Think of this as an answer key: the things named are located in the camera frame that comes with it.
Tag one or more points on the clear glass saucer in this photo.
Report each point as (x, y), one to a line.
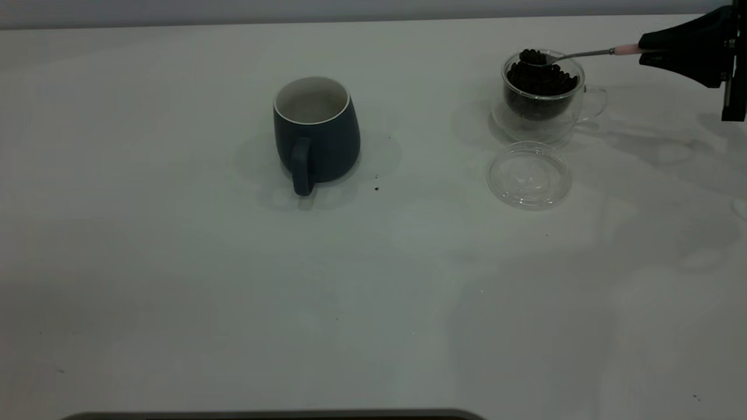
(528, 195)

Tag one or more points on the clear double-wall glass cup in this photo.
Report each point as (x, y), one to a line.
(554, 131)

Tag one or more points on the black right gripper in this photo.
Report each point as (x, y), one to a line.
(738, 58)

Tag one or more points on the dark coffee beans pile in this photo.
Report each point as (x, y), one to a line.
(540, 84)

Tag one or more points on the dark grey ceramic mug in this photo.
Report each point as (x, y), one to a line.
(327, 146)

